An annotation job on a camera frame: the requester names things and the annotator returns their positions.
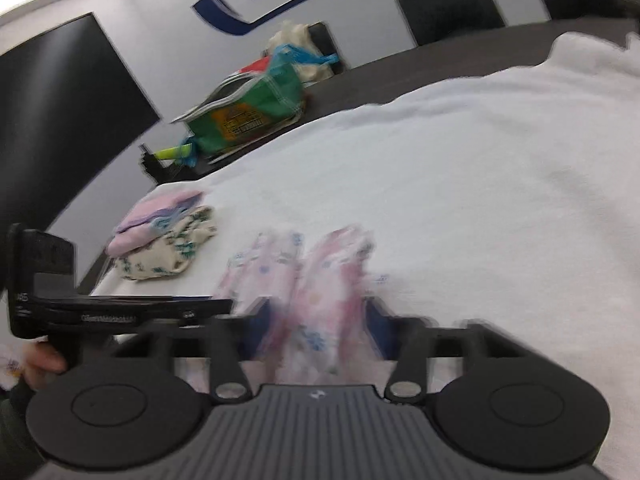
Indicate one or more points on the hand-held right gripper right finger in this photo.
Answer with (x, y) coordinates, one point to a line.
(377, 322)

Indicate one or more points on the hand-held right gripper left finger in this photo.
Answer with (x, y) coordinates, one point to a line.
(262, 325)

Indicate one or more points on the cream cloth in bag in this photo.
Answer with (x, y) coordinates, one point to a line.
(297, 40)

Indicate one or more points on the yellow-green object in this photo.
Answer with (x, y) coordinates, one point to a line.
(172, 151)

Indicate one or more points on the folded pink garment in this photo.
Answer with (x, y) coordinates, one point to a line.
(150, 217)

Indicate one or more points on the black wall screen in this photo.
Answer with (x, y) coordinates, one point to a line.
(65, 135)

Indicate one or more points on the folded cream teal-flower garment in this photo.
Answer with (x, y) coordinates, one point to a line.
(170, 250)

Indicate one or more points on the pink floral dress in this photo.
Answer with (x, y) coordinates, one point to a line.
(320, 300)

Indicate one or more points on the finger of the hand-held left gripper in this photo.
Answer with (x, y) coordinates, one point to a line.
(210, 308)

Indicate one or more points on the white fluffy blanket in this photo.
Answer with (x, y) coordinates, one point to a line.
(450, 185)

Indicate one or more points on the black walkie-talkie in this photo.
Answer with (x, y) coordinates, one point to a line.
(155, 165)

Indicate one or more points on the person's left hand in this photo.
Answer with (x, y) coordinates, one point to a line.
(42, 360)

